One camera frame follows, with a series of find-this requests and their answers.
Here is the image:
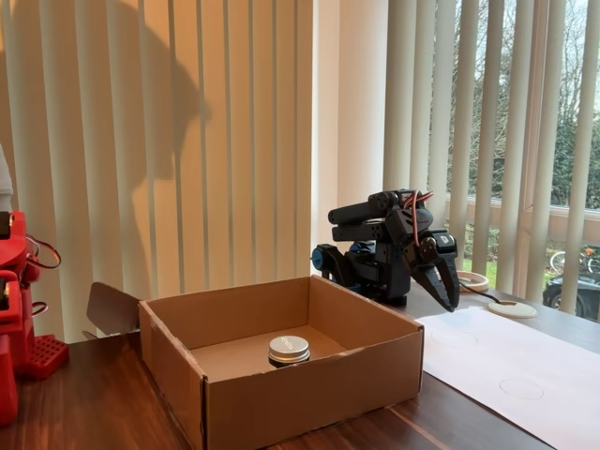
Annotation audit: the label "jar with silver lid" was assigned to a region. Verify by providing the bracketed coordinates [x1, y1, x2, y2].
[267, 334, 311, 371]

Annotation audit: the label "red leader robot arm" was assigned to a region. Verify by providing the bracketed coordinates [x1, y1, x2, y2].
[0, 210, 62, 428]

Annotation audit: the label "brown cardboard box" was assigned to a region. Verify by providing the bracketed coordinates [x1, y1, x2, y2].
[82, 275, 426, 450]

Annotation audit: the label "beige masking tape roll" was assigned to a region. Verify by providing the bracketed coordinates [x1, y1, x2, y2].
[457, 270, 490, 293]

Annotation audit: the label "white round desk grommet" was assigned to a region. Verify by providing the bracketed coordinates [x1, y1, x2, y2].
[487, 300, 539, 320]

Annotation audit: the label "black parked car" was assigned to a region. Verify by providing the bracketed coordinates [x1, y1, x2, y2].
[543, 274, 600, 323]

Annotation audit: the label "white paper sheet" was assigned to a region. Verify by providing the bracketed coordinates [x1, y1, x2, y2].
[414, 305, 600, 450]

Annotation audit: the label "blue black table clamp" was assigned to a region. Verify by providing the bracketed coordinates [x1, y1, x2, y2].
[311, 243, 351, 285]

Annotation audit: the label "parked bicycle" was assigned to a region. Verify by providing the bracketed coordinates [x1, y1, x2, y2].
[546, 246, 600, 276]

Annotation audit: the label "white vertical window blinds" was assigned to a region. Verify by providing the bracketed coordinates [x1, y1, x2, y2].
[386, 0, 600, 324]

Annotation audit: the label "cream vertical blinds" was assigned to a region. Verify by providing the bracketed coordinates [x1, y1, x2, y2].
[0, 0, 314, 343]

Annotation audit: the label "red perforated base block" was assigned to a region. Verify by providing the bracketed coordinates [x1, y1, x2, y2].
[16, 333, 70, 381]

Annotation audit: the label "light fabric sleeve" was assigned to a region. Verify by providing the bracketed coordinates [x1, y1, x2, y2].
[0, 144, 14, 213]

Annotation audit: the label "red servo wire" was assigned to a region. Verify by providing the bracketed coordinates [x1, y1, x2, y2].
[401, 188, 436, 248]

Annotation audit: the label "thin black grommet cable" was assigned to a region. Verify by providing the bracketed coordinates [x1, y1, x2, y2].
[457, 280, 505, 306]

